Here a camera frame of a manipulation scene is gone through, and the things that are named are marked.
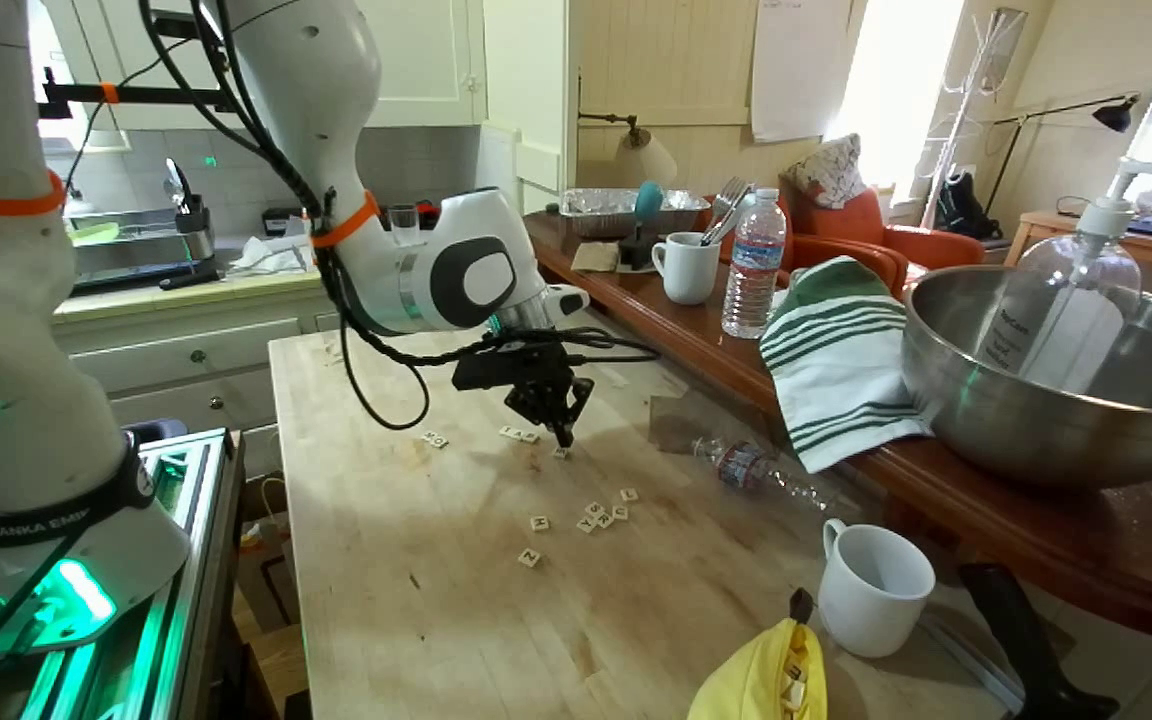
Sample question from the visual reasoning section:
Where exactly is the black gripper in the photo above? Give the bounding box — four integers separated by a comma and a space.
450, 340, 594, 448

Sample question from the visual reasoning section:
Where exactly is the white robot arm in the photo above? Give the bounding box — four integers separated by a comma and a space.
0, 0, 588, 657

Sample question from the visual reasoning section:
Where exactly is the white letter tile A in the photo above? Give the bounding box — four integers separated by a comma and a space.
498, 424, 538, 445

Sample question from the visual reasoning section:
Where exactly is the white letter tile U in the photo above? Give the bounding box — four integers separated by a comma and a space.
526, 518, 550, 535

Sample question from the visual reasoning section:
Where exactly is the white letter tile L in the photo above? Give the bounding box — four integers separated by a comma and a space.
517, 549, 545, 570

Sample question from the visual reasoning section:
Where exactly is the dark wooden side table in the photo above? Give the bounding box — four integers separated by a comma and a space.
526, 212, 1152, 635

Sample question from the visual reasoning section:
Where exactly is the white mug with spoons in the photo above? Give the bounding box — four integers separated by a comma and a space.
650, 234, 721, 305

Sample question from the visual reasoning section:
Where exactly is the crushed clear plastic bottle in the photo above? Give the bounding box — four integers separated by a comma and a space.
648, 395, 826, 518

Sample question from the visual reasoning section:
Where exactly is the clear plastic water bottle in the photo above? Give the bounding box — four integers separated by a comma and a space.
721, 188, 786, 340

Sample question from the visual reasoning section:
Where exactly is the green striped dish towel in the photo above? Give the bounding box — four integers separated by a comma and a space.
761, 256, 929, 473

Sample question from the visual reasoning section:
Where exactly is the orange armchair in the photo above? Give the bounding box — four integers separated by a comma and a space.
785, 188, 986, 295

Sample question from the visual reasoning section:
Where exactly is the yellow banana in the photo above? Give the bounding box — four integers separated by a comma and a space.
689, 590, 826, 720

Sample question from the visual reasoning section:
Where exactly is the white mug near banana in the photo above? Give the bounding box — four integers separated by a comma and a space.
821, 521, 934, 659

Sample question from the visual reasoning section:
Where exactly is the soap pump bottle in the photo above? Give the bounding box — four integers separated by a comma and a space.
972, 158, 1152, 391

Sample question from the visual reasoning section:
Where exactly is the steel mixing bowl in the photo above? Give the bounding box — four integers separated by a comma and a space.
902, 263, 1152, 490

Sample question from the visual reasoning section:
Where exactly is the black desk lamp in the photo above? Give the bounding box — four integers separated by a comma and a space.
985, 94, 1140, 206

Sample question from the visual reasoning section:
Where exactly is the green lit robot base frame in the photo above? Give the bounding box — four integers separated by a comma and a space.
0, 430, 240, 720

